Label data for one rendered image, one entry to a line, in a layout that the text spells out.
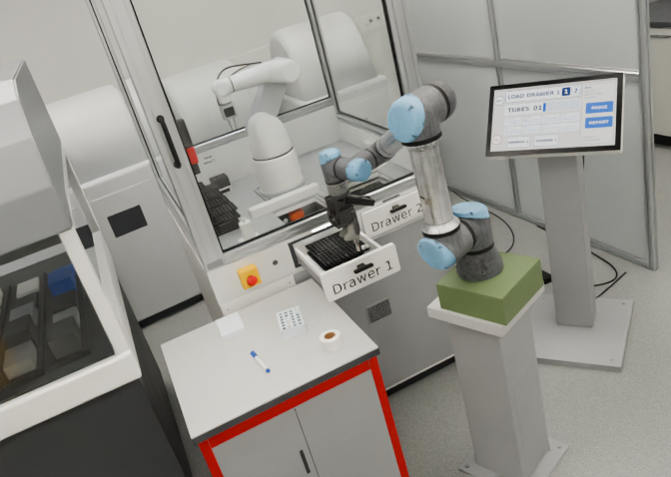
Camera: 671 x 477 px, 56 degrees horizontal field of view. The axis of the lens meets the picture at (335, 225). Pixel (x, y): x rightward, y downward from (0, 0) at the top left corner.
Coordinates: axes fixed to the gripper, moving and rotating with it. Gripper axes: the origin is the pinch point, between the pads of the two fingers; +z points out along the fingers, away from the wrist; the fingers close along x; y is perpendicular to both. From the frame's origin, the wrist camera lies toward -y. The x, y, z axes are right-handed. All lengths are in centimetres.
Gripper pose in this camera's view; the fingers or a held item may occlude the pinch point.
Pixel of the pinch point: (356, 239)
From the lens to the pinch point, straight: 228.1
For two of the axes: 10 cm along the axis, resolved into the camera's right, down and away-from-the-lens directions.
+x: 4.0, 3.0, -8.7
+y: -8.9, 3.7, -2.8
